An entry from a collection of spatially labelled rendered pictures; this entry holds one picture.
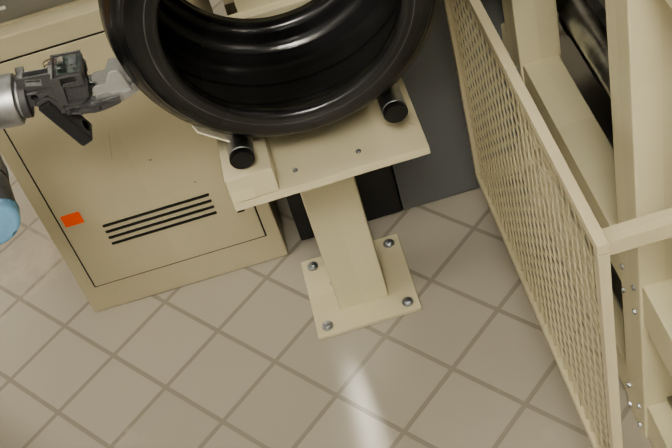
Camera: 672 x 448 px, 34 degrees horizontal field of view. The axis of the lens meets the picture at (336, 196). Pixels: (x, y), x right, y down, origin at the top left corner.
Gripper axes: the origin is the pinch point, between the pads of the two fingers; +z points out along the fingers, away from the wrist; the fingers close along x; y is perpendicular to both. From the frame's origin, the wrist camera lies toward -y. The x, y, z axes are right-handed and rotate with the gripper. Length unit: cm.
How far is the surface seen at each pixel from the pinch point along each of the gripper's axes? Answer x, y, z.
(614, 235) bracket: -58, 3, 63
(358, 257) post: 26, -82, 38
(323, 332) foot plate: 21, -100, 26
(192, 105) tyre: -11.6, 2.5, 8.4
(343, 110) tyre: -11.4, -4.8, 33.2
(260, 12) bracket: 24.3, -6.0, 23.7
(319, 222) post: 26, -67, 29
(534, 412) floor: -18, -96, 68
